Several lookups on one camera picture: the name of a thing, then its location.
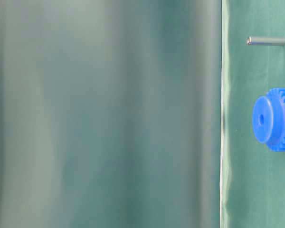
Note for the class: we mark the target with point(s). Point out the silver metal shaft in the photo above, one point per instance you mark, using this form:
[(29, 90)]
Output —
[(265, 41)]

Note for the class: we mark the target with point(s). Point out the blue plastic gear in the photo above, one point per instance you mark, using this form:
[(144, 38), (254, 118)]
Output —
[(268, 119)]

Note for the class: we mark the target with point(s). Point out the green cloth mat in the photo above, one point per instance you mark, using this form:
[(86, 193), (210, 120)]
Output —
[(252, 177)]

